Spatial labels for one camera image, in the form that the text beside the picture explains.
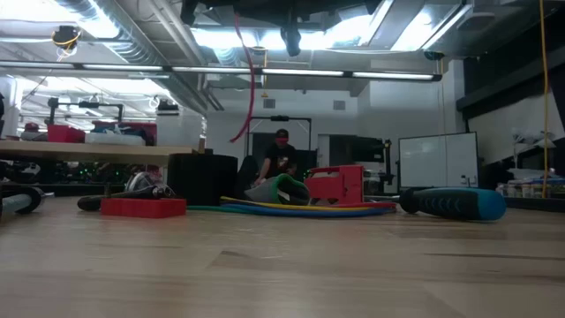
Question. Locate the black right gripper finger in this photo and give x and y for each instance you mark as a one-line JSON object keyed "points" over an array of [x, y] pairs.
{"points": [[291, 42]]}

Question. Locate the green and grey object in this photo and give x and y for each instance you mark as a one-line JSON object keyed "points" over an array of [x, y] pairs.
{"points": [[265, 192]]}

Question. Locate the long ceiling light bar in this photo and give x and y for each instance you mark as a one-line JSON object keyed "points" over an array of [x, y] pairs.
{"points": [[300, 72]]}

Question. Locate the yellow ceiling pendant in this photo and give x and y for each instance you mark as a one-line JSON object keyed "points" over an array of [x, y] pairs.
{"points": [[265, 94]]}

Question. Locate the person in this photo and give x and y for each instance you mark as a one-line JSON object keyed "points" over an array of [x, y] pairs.
{"points": [[280, 161]]}

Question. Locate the black pipe rig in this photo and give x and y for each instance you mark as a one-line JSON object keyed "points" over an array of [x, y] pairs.
{"points": [[99, 105]]}

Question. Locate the black machine cabinet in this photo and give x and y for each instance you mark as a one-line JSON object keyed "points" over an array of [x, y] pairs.
{"points": [[371, 148]]}

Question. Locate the white tray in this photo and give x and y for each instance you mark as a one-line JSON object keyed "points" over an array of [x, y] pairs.
{"points": [[115, 139]]}

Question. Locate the red plastic printed holder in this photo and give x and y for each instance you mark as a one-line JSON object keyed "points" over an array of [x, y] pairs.
{"points": [[348, 185]]}

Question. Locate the black ribbed box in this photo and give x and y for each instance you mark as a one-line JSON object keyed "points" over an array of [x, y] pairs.
{"points": [[198, 181]]}

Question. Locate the small red bin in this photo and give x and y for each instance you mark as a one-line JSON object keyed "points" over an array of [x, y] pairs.
{"points": [[66, 134]]}

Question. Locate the wooden workbench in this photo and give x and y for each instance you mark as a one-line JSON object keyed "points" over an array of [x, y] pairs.
{"points": [[88, 153]]}

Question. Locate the whiteboard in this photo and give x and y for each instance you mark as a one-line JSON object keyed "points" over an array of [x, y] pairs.
{"points": [[437, 161]]}

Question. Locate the small black hand tool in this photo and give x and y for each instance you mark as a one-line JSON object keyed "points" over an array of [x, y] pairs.
{"points": [[128, 194]]}

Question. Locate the red finned heat sink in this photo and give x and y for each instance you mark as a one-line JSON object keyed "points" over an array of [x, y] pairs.
{"points": [[141, 207]]}

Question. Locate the black C-clamp silver screw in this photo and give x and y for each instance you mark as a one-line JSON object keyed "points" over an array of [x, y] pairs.
{"points": [[22, 201]]}

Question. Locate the cluttered side table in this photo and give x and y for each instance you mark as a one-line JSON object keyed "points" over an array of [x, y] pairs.
{"points": [[529, 190]]}

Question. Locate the black monitor stand frame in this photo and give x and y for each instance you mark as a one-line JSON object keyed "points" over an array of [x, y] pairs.
{"points": [[279, 118]]}

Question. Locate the black ceiling camera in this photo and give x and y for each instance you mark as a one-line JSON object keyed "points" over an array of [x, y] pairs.
{"points": [[434, 55]]}

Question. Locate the grey duct tape roll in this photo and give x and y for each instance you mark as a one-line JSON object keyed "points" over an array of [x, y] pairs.
{"points": [[141, 181]]}

